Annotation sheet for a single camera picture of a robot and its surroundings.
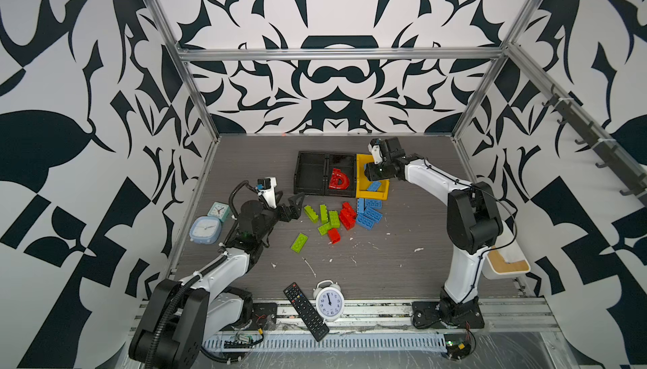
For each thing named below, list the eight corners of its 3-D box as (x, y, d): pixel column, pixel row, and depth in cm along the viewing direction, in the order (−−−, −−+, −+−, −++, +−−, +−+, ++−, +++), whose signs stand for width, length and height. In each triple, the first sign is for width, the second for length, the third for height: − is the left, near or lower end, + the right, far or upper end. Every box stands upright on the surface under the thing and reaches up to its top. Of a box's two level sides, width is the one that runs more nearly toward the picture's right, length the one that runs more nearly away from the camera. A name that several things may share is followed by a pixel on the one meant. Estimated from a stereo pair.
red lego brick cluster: (346, 230, 91) (347, 226, 89) (334, 211, 96) (335, 206, 94) (359, 224, 93) (360, 220, 90) (347, 205, 98) (347, 200, 95)
